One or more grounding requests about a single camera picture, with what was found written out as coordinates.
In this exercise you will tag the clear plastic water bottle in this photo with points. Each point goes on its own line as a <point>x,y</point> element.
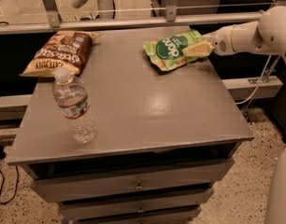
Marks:
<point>72,98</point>

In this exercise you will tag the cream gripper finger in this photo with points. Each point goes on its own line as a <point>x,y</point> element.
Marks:
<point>199,49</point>

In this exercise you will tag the grey drawer cabinet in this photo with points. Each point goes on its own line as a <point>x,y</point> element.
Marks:
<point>162,141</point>

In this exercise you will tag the brown chip bag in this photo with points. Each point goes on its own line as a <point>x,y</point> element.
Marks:
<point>68,49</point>

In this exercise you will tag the green rice chip bag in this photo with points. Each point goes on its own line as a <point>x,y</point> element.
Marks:
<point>167,54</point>

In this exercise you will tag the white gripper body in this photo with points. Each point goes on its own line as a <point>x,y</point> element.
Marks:
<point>221,41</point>

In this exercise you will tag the grey metal railing frame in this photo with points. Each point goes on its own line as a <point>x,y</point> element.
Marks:
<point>42,16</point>

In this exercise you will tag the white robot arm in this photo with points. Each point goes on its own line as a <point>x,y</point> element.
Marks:
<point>264,36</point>

